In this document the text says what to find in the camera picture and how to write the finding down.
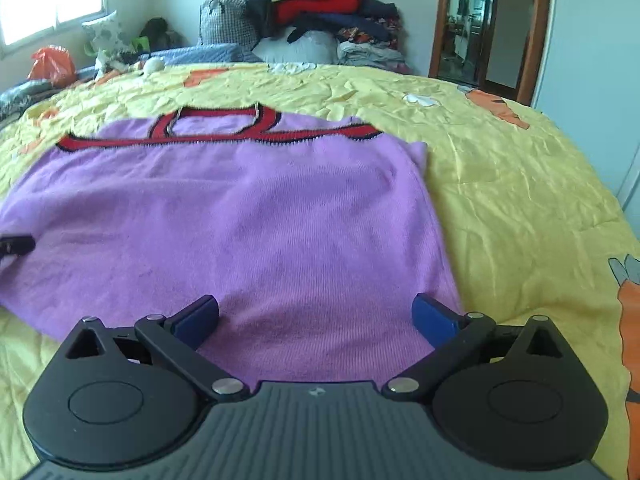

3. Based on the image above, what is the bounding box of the yellow printed bed sheet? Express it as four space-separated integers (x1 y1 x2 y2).
0 62 640 480

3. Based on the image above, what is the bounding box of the white pillow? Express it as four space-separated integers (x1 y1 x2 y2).
252 30 339 65

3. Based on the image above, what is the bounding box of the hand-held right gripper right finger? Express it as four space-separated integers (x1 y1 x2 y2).
381 293 568 404

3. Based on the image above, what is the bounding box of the stack of patterned folded clothes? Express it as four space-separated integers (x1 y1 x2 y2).
335 17 407 72

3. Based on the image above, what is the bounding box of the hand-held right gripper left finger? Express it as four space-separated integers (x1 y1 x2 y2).
64 295 251 404

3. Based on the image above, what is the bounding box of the dark patterned cloth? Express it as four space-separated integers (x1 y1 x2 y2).
0 80 66 122

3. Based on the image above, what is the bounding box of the orange plastic bag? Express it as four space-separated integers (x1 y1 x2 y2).
27 46 77 89

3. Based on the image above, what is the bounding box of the floral cushion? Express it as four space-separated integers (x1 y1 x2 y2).
81 10 134 57

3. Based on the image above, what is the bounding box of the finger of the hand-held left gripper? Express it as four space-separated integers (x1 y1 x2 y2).
0 234 37 262

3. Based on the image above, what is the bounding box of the red garment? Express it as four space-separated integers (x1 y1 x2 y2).
272 0 364 27

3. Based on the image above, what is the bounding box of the checkered bag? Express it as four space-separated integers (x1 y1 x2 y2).
199 0 261 52

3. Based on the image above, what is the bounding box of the dark plush bundle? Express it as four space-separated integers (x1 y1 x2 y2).
139 17 184 49

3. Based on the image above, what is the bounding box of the white wardrobe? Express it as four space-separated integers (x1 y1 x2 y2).
530 0 640 241

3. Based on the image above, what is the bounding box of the wooden door frame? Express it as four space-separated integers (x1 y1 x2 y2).
429 0 554 107

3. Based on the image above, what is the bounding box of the green plastic item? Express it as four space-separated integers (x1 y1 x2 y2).
84 35 151 57

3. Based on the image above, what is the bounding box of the blue quilt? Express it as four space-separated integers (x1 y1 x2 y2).
137 42 264 66

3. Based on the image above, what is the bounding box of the navy garment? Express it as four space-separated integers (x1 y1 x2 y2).
287 0 401 44

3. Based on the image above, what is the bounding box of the purple sweater with red collar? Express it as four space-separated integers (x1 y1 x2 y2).
0 103 464 386

